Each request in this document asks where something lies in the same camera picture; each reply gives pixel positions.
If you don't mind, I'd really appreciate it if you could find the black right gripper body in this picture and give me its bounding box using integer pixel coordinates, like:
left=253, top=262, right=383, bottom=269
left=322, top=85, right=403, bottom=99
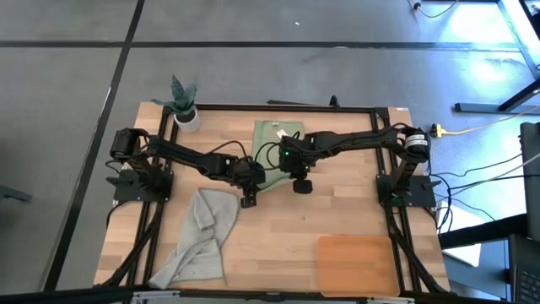
left=278, top=134, right=316, bottom=195

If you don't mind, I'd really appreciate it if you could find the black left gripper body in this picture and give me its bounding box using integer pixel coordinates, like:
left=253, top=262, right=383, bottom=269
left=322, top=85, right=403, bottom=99
left=230, top=158, right=267, bottom=209

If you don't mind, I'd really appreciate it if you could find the green microfiber towel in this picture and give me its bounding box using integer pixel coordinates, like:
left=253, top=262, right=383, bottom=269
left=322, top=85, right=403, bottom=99
left=251, top=120, right=305, bottom=191

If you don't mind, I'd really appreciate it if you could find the grey microfiber towel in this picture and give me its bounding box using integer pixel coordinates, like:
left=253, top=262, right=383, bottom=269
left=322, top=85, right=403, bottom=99
left=148, top=187, right=240, bottom=290

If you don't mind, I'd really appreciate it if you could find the orange translucent plastic basket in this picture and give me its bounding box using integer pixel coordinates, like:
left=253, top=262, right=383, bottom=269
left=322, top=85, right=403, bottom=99
left=315, top=235, right=401, bottom=298

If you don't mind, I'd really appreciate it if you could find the green plant in white pot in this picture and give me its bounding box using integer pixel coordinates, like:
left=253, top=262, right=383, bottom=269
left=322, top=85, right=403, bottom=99
left=150, top=74, right=202, bottom=133

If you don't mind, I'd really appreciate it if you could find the white sheet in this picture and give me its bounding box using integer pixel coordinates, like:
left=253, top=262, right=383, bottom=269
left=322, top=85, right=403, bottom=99
left=436, top=205, right=486, bottom=268

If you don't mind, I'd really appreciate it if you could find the black desk edge bar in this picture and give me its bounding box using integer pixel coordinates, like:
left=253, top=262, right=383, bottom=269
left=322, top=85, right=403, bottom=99
left=438, top=213, right=528, bottom=250

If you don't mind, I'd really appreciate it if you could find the black crossbar with silver brackets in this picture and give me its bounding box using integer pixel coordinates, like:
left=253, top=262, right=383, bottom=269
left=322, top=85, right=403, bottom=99
left=0, top=285, right=540, bottom=304

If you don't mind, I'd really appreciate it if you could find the dark grey computer box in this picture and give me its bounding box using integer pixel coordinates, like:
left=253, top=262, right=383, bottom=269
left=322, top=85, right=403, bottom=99
left=519, top=122, right=540, bottom=242

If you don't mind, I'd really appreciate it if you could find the dark furniture foot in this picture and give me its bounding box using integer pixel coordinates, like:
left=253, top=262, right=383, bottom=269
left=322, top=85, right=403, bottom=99
left=0, top=184, right=33, bottom=204

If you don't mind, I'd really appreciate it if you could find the black keyboard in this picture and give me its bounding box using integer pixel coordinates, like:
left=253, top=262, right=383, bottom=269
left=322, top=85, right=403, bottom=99
left=508, top=234, right=540, bottom=304

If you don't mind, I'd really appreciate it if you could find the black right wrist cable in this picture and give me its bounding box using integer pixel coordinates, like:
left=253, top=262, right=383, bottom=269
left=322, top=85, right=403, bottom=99
left=251, top=141, right=283, bottom=172

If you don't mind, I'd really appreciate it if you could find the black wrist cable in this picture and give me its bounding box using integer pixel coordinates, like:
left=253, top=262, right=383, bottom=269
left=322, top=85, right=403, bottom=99
left=204, top=139, right=250, bottom=161
left=251, top=141, right=283, bottom=172

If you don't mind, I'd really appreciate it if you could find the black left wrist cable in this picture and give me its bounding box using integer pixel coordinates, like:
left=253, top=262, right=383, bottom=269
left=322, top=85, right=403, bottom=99
left=204, top=139, right=250, bottom=161

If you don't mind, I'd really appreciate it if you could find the black aluminium table frame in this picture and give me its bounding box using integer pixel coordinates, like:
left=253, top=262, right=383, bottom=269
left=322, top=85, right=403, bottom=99
left=94, top=103, right=452, bottom=296

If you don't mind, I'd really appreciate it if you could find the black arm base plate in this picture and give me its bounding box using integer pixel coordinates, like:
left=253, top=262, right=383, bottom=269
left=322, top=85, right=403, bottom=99
left=376, top=175, right=442, bottom=208
left=105, top=168, right=174, bottom=203

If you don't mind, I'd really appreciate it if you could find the yellow cable with plug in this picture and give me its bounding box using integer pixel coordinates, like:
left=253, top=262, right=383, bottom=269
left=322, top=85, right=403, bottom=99
left=429, top=105, right=540, bottom=138

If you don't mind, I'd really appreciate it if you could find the black desk leg frame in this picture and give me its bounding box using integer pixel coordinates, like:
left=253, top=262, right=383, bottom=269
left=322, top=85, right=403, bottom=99
left=454, top=0, right=540, bottom=114

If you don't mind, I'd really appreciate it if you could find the black floor cable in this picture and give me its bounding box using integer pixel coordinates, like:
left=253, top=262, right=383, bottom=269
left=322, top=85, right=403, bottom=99
left=434, top=175, right=524, bottom=236
left=429, top=154, right=524, bottom=178

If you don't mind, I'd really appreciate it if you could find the tan cable with black plug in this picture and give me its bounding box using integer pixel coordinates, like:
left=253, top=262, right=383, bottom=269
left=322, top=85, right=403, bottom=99
left=407, top=0, right=460, bottom=19

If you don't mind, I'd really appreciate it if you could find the grey floor cable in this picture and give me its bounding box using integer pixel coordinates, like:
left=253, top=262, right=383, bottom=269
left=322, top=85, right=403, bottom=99
left=438, top=151, right=540, bottom=199

